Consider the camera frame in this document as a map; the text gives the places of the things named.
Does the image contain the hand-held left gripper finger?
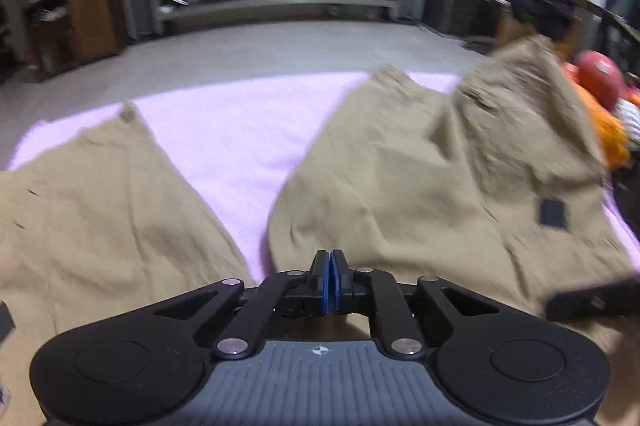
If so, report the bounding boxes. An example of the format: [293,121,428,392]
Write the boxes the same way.
[331,250,496,359]
[150,250,331,361]

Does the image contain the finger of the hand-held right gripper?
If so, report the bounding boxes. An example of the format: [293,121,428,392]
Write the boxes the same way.
[545,277,640,322]

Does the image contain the khaki pants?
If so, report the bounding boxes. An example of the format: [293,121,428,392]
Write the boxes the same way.
[0,33,640,426]

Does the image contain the large orange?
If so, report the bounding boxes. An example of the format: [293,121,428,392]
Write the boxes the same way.
[575,81,632,171]

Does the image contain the pink towel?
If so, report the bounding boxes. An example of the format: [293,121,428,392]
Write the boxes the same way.
[7,71,640,277]

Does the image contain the pear in white foam net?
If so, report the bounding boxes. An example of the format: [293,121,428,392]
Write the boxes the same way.
[616,98,640,142]

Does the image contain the large red apple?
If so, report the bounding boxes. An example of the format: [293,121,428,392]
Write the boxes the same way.
[575,50,624,109]

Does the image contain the wooden cabinet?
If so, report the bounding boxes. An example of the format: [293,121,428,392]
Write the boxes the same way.
[25,0,126,77]

